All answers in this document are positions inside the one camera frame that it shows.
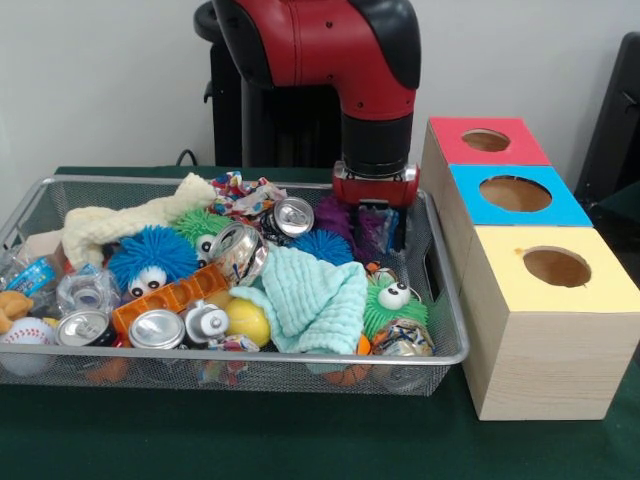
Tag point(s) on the blue spiky toy with eyes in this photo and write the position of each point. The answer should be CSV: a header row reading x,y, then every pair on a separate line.
x,y
150,250

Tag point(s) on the mint green cloth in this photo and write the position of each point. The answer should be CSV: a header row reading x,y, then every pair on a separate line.
x,y
310,300

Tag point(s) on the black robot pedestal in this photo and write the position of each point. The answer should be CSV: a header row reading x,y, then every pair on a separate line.
x,y
280,130

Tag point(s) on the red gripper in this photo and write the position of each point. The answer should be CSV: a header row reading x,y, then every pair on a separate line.
x,y
375,192

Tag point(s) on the black upright panel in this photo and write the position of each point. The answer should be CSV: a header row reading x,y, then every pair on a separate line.
x,y
615,125

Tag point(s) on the white baseball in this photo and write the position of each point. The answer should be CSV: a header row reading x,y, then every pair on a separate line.
x,y
27,332

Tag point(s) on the green spiky toy with eyes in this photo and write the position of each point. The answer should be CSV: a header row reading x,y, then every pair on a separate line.
x,y
395,320

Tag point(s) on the yellow ball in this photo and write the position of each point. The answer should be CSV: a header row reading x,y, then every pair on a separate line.
x,y
245,320

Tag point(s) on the black drink can silver top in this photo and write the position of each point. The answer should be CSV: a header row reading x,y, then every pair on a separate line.
x,y
292,215

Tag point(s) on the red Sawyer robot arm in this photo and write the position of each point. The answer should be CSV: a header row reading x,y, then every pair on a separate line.
x,y
360,60

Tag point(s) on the crushed silver can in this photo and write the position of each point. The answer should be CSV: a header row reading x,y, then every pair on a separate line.
x,y
240,255

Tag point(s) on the dark green table cloth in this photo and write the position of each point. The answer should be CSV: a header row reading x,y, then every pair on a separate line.
x,y
300,440

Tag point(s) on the crushed clear bottle blue label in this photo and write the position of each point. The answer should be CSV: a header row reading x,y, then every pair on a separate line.
x,y
389,227

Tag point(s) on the wooden box with three holes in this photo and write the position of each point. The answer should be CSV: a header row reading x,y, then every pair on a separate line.
x,y
550,360

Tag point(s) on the cream knit cloth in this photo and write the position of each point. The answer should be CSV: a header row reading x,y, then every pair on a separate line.
x,y
140,210

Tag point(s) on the dark green side-table cloth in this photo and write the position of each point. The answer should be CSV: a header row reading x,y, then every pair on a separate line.
x,y
625,200

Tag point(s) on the orange plastic tray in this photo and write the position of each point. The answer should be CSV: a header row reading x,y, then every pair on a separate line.
x,y
190,290

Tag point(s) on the purple spiky ball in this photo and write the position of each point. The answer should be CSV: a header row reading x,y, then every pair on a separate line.
x,y
335,217

